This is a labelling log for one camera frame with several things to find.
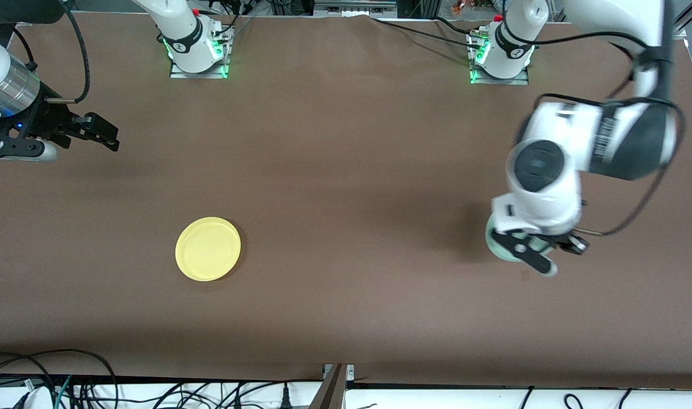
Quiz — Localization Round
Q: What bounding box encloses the pale green round plate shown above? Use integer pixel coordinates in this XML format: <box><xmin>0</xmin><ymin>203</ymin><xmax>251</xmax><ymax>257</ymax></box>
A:
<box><xmin>485</xmin><ymin>213</ymin><xmax>557</xmax><ymax>265</ymax></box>

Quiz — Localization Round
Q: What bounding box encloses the yellow round plate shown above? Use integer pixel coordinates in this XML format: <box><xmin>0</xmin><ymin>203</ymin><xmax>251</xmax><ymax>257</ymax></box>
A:
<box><xmin>175</xmin><ymin>216</ymin><xmax>242</xmax><ymax>282</ymax></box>

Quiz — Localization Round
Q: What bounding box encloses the brown table cover sheet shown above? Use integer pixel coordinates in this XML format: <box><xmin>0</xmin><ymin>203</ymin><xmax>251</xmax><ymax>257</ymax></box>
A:
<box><xmin>0</xmin><ymin>11</ymin><xmax>692</xmax><ymax>382</ymax></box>

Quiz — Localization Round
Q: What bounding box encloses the grey metal device box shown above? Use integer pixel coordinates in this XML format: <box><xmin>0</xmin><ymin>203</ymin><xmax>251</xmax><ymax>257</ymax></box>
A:
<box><xmin>314</xmin><ymin>0</ymin><xmax>398</xmax><ymax>16</ymax></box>

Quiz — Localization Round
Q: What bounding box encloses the aluminium profile beam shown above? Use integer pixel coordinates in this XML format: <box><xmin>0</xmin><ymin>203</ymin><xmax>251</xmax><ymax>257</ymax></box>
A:
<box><xmin>309</xmin><ymin>364</ymin><xmax>355</xmax><ymax>409</ymax></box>

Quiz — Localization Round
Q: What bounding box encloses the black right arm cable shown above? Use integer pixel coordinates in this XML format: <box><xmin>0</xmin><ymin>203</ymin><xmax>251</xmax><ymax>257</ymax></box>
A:
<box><xmin>44</xmin><ymin>0</ymin><xmax>91</xmax><ymax>105</ymax></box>

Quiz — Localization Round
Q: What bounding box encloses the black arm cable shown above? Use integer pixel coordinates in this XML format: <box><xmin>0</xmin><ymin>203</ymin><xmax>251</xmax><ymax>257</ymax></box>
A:
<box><xmin>44</xmin><ymin>0</ymin><xmax>91</xmax><ymax>105</ymax></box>
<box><xmin>533</xmin><ymin>31</ymin><xmax>688</xmax><ymax>237</ymax></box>

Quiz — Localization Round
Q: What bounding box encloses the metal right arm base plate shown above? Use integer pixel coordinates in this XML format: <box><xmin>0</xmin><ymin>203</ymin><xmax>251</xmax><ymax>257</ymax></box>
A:
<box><xmin>170</xmin><ymin>26</ymin><xmax>229</xmax><ymax>80</ymax></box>

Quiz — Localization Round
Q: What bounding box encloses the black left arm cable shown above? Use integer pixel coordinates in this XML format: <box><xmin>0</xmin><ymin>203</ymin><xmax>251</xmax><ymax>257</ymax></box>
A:
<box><xmin>533</xmin><ymin>31</ymin><xmax>688</xmax><ymax>237</ymax></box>

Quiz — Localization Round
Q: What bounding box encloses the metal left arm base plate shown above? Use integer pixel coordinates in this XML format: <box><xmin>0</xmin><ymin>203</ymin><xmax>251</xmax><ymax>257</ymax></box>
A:
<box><xmin>468</xmin><ymin>28</ymin><xmax>530</xmax><ymax>86</ymax></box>

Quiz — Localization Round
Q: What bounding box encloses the black looped floor cable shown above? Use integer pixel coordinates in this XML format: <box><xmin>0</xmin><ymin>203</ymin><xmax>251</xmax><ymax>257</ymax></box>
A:
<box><xmin>0</xmin><ymin>349</ymin><xmax>119</xmax><ymax>409</ymax></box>

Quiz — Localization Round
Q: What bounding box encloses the short black table cable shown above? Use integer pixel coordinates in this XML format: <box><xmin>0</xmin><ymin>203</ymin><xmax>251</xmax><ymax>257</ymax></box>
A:
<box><xmin>434</xmin><ymin>16</ymin><xmax>483</xmax><ymax>35</ymax></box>

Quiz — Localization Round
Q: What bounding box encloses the green cable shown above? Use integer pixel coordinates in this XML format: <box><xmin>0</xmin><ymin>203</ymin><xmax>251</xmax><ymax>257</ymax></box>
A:
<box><xmin>53</xmin><ymin>375</ymin><xmax>74</xmax><ymax>409</ymax></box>

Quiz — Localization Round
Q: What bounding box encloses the long black table cable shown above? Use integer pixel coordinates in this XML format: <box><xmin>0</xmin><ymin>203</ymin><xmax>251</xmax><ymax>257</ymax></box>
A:
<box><xmin>370</xmin><ymin>16</ymin><xmax>485</xmax><ymax>51</ymax></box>

